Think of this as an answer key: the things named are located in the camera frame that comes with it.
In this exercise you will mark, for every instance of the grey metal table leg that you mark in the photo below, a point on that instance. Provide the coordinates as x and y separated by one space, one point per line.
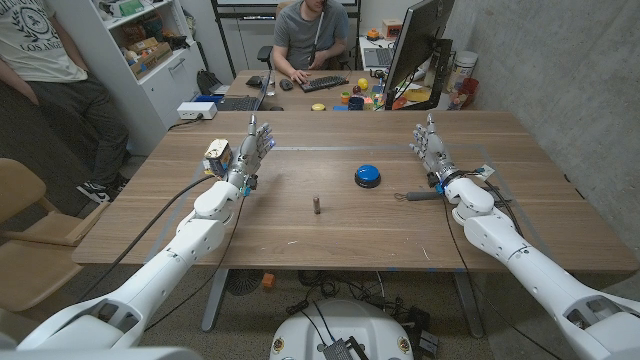
214 300
469 305

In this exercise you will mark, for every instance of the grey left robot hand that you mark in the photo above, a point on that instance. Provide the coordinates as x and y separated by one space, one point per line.
247 150

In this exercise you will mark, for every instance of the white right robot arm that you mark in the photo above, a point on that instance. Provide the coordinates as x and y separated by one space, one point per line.
525 265

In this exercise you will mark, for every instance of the dark open laptop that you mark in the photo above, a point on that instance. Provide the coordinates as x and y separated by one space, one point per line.
240 103

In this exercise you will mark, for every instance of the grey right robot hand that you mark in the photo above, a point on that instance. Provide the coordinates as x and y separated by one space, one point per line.
434 150

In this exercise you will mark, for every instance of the wooden office desk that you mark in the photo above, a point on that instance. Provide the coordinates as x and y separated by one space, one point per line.
300 100

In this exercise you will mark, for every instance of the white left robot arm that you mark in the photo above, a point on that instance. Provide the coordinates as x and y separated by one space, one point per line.
165 270

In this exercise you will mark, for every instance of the yellow round lid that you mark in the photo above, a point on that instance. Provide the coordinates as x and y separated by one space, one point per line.
318 107

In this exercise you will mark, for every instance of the black computer monitor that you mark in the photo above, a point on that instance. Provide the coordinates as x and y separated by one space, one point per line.
417 40

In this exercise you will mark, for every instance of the black backpack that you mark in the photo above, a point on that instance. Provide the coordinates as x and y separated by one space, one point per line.
206 81

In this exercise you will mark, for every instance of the black round floor fan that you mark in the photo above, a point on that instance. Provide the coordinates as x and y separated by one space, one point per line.
243 281

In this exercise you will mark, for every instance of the yellow ball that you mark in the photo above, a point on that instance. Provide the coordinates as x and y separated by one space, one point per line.
363 84

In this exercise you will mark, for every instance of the white shelf cabinet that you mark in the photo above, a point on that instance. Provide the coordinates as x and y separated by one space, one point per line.
160 90

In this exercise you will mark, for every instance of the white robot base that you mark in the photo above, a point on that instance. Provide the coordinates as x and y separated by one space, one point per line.
345 325

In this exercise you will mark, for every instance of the small printed carton box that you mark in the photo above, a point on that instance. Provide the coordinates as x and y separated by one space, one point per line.
217 155

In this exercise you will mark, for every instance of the white plastic canister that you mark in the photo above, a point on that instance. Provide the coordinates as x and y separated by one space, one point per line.
462 67

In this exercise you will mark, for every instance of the cardboard box on shelf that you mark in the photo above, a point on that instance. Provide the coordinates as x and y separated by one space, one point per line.
150 61

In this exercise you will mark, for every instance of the light wooden chair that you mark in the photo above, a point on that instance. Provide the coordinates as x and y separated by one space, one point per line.
30 260

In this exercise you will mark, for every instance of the blue push button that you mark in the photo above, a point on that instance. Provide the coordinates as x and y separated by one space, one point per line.
367 174

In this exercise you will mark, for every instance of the silver laptop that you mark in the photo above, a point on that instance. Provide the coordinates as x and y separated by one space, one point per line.
378 57

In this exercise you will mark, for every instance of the yellow plate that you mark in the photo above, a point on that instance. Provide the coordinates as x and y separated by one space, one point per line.
417 94

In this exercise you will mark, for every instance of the person in white t-shirt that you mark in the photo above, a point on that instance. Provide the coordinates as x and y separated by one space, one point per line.
30 40

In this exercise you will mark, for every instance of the black office chair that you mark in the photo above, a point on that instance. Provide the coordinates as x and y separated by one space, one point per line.
264 52

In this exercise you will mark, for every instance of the white power box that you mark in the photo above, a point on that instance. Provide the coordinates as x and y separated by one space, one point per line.
196 110

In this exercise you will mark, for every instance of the black power adapter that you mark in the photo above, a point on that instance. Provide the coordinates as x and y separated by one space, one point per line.
419 319

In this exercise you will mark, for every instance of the red cup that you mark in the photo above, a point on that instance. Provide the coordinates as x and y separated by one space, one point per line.
469 90

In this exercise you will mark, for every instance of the black computer mouse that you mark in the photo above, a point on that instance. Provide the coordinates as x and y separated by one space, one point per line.
286 84

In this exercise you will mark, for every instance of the small brown battery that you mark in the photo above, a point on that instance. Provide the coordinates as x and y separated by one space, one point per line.
316 205

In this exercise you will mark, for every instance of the person in grey t-shirt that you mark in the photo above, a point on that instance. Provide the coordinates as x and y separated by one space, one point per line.
305 35

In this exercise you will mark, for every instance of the dark blue cup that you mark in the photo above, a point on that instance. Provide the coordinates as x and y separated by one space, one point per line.
356 104

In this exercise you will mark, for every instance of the black keyboard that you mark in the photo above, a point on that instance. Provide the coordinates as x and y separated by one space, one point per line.
324 83

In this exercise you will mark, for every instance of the small wooden orange box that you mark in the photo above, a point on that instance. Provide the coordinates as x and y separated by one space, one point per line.
391 29

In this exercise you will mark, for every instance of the small orange block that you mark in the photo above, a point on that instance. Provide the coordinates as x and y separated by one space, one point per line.
268 280

